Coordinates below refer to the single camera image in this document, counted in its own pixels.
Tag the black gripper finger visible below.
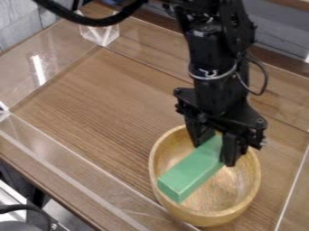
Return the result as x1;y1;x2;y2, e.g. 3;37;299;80
185;116;216;147
220;133;249;167

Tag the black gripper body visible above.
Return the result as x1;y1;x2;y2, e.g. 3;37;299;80
174;71;268;150

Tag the green rectangular block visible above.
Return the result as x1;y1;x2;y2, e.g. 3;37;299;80
157;134;224;203

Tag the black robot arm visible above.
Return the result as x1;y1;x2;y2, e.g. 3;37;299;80
163;0;268;167

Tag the brown wooden bowl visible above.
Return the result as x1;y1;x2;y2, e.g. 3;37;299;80
149;125;261;226

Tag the clear acrylic corner bracket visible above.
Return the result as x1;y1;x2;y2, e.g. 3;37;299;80
75;10;121;48

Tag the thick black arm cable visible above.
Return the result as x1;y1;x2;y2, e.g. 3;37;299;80
32;0;150;28

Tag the black metal frame mount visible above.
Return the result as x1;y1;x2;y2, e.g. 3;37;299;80
0;187;72;231

